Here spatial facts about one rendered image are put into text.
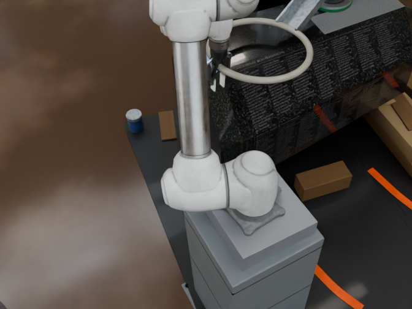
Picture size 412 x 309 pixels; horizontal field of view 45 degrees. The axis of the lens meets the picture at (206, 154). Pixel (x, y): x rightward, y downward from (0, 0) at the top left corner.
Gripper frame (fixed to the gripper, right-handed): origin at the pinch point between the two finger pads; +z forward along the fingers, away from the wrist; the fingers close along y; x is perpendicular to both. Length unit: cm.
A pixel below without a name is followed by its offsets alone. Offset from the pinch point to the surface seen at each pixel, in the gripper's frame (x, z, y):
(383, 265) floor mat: -89, 85, 46
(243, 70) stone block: 3.3, 3.5, 17.8
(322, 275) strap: -74, 86, 16
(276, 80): -22.8, -10.7, 14.1
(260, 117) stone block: -13.7, 20.6, 16.5
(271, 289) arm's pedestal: -82, 32, -32
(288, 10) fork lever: 12, -12, 51
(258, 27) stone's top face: 22.1, -0.4, 41.6
